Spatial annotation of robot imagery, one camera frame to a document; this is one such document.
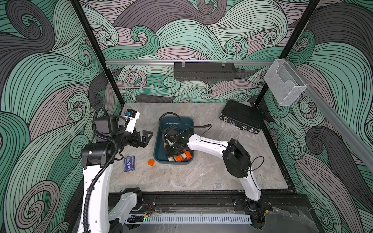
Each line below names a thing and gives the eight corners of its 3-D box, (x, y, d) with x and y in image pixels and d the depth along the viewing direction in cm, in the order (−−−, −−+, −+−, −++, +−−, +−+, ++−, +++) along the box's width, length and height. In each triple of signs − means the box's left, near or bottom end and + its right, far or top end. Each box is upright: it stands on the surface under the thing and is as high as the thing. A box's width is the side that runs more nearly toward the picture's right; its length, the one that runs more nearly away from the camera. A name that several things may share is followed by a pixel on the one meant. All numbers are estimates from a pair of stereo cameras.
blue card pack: (124, 172, 86) (123, 171, 84) (125, 158, 92) (124, 157, 90) (134, 170, 87) (133, 168, 85) (134, 156, 92) (133, 155, 91)
